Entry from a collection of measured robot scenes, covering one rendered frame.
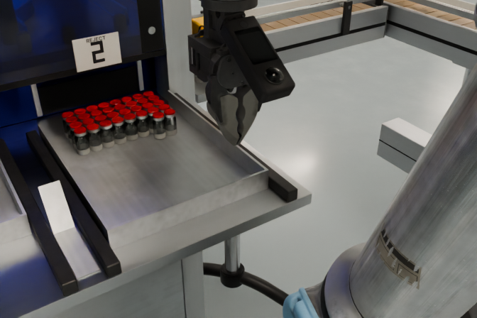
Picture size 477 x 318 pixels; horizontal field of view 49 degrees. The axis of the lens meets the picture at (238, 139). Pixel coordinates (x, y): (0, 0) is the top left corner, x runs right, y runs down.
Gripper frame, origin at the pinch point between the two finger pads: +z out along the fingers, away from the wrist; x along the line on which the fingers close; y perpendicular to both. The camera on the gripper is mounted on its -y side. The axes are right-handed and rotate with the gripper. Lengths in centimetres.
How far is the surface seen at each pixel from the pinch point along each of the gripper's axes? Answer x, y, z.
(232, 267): -31, 51, 83
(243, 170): -5.1, 6.4, 10.9
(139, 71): -3.3, 43.2, 6.1
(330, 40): -60, 46, 12
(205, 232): 7.7, -3.3, 11.1
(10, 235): 30.9, 9.6, 10.1
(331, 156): -120, 102, 99
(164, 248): 14.0, -3.2, 11.1
